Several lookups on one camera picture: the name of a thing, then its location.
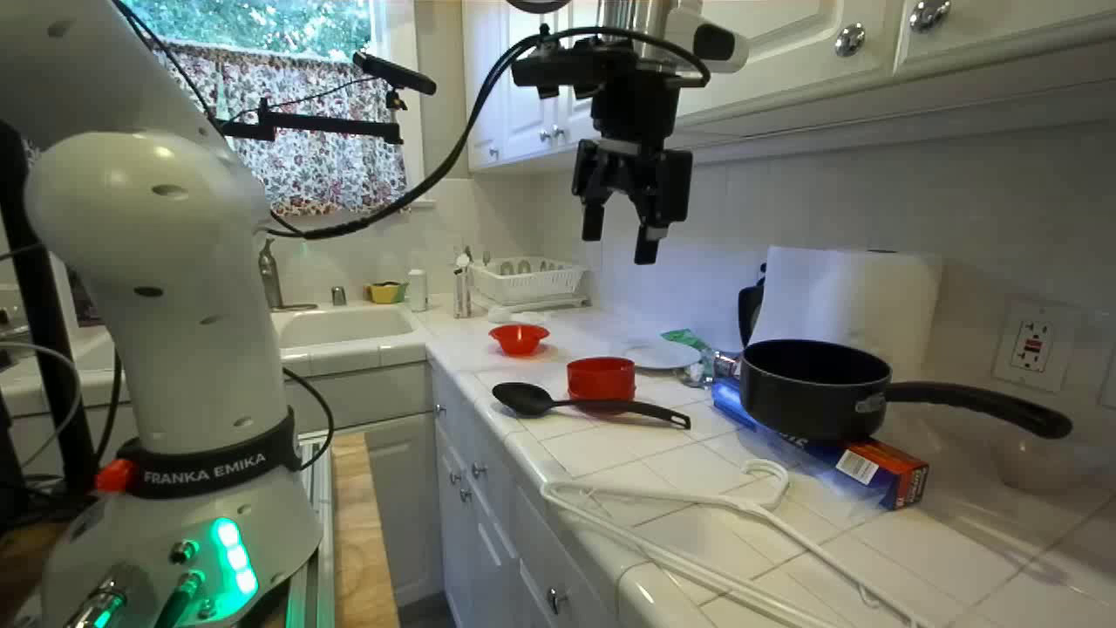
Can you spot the tall soap bottle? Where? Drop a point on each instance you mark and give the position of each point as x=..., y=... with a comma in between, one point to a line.
x=467, y=285

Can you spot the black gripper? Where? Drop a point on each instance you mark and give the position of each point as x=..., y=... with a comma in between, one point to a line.
x=636, y=108

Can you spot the white wall outlet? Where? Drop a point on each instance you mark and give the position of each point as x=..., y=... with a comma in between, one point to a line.
x=1033, y=345

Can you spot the black stand pole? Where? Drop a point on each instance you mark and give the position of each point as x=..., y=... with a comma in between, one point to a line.
x=47, y=350

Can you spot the green packet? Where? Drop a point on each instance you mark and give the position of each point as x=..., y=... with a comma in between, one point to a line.
x=685, y=338

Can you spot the metal faucet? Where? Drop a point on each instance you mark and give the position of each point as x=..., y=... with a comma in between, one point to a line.
x=270, y=281

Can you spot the white paper towel roll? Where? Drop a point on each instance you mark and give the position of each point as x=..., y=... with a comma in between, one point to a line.
x=850, y=302

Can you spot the floral curtain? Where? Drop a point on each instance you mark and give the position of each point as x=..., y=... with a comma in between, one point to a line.
x=327, y=151

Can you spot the red measuring cup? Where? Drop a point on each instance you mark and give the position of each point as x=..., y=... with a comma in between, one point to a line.
x=600, y=377

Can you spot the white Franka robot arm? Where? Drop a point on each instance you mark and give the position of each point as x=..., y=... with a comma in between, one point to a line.
x=161, y=266

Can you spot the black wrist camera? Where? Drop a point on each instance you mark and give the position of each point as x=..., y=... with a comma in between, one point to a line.
x=561, y=65

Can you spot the black serving spoon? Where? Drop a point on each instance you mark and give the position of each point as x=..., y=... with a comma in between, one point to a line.
x=524, y=397

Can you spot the clear plastic bag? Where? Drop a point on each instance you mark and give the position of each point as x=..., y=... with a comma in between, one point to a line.
x=712, y=366

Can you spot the white corner wall cabinet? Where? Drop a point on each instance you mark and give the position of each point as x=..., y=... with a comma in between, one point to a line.
x=510, y=104

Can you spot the clear glass bowl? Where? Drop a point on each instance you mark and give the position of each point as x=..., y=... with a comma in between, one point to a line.
x=1048, y=457

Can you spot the white plastic clothes hanger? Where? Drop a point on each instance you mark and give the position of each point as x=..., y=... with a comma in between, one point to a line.
x=571, y=507
x=555, y=494

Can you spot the white cabinet door with knob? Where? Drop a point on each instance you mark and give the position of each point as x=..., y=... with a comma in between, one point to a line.
x=778, y=47
x=1024, y=23

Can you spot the small white bottle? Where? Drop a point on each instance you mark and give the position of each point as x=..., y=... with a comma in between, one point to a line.
x=417, y=292

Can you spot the white kitchen sink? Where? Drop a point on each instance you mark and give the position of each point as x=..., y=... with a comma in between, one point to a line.
x=350, y=329

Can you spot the small red bowl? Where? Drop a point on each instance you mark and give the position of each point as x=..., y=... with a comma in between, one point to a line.
x=518, y=336

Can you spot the white sink cabinet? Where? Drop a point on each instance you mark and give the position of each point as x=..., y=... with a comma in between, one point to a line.
x=397, y=490

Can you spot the white dish rack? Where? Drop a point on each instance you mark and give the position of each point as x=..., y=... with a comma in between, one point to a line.
x=528, y=281

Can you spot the white plate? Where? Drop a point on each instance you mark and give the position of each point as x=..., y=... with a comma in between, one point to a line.
x=654, y=356

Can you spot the yellow sponge dish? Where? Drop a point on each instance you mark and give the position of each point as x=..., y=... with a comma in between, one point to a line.
x=386, y=293

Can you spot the round metal cabinet knob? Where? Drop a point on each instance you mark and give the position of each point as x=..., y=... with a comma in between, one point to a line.
x=931, y=13
x=850, y=39

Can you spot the blue orange foil box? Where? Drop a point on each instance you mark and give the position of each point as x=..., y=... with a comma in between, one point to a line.
x=883, y=473

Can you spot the white lower cabinet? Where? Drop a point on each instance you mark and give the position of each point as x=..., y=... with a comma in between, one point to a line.
x=502, y=509

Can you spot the window pane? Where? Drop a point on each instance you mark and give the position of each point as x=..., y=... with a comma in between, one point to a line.
x=257, y=23

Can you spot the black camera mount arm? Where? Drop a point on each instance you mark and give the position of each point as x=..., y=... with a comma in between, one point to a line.
x=317, y=123

